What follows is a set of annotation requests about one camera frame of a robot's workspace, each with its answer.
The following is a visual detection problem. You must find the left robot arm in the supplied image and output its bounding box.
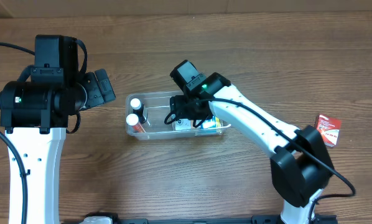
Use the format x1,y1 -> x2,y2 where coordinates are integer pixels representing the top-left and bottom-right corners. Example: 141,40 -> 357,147
0,35 -> 116,223

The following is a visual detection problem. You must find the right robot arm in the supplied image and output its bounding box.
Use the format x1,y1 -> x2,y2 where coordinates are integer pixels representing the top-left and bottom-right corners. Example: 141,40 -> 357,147
165,60 -> 337,223

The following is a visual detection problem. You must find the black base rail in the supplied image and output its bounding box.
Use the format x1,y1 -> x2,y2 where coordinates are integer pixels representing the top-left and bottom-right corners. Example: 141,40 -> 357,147
61,211 -> 339,224

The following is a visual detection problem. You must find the white Hansaplast plaster box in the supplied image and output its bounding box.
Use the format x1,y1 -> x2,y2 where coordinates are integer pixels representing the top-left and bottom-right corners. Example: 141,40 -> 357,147
172,119 -> 192,131

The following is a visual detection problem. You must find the blue yellow VapoDrops box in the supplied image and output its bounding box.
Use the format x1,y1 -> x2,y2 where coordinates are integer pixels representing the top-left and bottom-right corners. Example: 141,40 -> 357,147
200,116 -> 222,129

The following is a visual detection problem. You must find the clear plastic container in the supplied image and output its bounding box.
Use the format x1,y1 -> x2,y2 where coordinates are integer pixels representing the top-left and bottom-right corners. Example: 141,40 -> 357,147
125,90 -> 231,140

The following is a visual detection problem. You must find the orange tube white cap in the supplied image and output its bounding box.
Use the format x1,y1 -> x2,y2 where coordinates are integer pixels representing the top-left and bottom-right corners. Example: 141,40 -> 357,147
126,113 -> 146,134

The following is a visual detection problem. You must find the black tube white cap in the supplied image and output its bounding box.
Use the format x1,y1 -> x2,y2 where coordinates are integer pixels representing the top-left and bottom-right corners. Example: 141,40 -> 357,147
130,98 -> 147,124

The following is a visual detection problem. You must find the red small box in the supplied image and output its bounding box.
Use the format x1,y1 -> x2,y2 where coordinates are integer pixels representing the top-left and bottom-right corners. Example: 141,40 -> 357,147
315,114 -> 342,147

